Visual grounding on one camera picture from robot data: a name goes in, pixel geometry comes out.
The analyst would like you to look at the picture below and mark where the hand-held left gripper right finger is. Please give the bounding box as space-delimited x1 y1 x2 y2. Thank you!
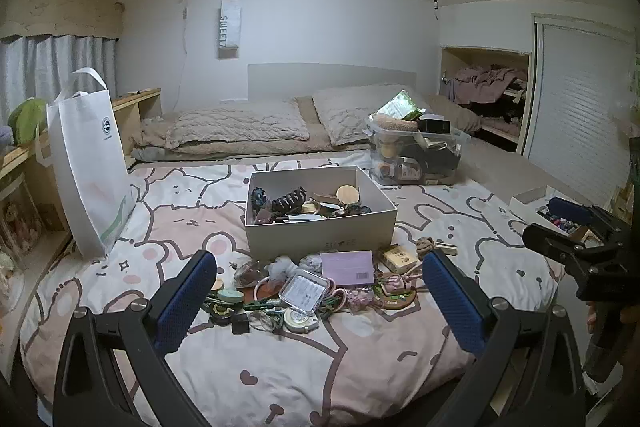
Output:
422 249 588 427

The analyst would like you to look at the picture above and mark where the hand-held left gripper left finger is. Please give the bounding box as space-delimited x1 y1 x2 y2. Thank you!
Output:
52 249 218 427

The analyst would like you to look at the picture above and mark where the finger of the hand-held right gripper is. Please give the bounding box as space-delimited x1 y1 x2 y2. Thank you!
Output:
546 196 608 228
521 222 596 278

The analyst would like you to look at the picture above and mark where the white cardboard box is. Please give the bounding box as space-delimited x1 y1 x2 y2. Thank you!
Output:
243 165 398 260

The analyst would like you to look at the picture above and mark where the person's right hand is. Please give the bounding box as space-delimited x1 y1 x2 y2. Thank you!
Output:
586 301 640 335

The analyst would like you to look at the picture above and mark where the dark green round badge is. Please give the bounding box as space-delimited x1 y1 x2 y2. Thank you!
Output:
202 299 233 320

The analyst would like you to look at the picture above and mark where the small white open box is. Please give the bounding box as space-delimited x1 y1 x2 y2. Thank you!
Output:
509 185 571 228

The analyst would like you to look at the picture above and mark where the pink charm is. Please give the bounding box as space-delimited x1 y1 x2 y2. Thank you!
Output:
380 274 416 295

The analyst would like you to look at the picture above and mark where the dark item in clear bag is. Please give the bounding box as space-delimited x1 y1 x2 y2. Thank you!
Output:
232 258 263 290

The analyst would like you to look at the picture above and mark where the small beige carton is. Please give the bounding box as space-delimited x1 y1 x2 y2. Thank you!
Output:
377 244 421 273

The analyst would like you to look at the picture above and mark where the bag of pink beads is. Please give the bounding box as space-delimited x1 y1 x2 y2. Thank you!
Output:
345 289 373 315

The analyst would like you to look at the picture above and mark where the white closet door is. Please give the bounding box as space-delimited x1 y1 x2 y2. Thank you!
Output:
522 13 638 208

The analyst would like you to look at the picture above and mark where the lilac book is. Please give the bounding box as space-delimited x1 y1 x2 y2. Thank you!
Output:
320 250 375 287

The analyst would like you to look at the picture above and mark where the white round tape measure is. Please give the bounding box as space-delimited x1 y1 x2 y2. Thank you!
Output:
282 308 320 334

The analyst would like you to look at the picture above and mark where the clear plastic case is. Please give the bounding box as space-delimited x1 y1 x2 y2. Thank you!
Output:
279 268 331 312

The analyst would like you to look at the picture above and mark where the clear plastic storage bin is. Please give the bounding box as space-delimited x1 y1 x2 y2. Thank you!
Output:
364 112 472 186

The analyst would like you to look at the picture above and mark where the beige fleece blanket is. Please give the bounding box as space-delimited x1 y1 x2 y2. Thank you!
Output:
425 94 483 132

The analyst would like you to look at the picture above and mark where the black hair claw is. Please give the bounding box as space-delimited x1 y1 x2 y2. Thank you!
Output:
270 187 308 215

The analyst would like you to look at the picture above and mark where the beige quilt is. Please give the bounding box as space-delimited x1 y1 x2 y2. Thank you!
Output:
131 117 371 162

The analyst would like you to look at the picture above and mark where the pile of clothes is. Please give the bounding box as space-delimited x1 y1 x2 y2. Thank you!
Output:
445 64 528 108

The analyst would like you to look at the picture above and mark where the black box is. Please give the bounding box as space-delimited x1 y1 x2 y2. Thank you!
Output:
417 117 451 134

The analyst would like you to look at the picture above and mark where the white tote bag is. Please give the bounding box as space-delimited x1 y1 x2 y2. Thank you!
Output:
34 68 138 258

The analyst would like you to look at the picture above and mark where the beige fluffy slipper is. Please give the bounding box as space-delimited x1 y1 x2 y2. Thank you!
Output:
372 112 418 132

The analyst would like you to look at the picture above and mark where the framed flower picture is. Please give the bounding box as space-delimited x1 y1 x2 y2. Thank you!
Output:
0 177 48 258

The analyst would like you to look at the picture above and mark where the green snack packet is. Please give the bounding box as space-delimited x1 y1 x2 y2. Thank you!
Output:
376 90 426 122

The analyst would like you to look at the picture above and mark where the wooden shelf unit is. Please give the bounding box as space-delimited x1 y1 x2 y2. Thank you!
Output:
0 88 162 258

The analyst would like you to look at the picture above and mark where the white headboard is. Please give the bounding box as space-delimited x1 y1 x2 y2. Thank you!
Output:
247 63 418 100

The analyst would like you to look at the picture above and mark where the grey curtain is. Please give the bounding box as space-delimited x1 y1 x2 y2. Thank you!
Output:
0 34 118 128

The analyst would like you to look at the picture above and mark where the white hanging paper bag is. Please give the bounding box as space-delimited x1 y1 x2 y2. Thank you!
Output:
218 0 242 60

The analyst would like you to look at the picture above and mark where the beige printed valance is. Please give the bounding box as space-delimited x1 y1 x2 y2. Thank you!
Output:
0 0 125 40

